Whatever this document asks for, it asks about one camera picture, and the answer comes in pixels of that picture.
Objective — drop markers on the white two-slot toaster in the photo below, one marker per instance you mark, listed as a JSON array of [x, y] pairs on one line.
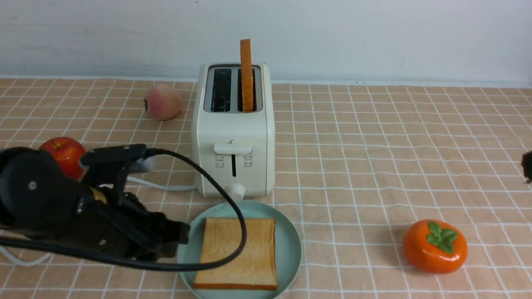
[[234, 147]]

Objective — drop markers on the orange persimmon with green leaf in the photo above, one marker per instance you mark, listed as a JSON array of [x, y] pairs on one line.
[[435, 247]]

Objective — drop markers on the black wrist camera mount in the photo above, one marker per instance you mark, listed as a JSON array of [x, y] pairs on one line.
[[112, 166]]

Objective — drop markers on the black second robot arm tip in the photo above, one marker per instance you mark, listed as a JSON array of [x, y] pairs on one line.
[[526, 163]]

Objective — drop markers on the checkered beige tablecloth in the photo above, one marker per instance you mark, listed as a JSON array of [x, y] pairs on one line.
[[356, 165]]

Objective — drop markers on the light blue round plate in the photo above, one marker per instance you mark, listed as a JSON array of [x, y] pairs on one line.
[[266, 267]]

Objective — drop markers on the pink peach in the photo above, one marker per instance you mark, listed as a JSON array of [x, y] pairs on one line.
[[162, 102]]

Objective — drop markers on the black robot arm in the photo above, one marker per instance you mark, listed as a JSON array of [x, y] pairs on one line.
[[40, 202]]

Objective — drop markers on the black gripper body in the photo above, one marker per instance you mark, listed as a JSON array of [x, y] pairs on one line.
[[131, 230]]

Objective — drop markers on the red apple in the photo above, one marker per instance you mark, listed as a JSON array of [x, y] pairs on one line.
[[67, 152]]

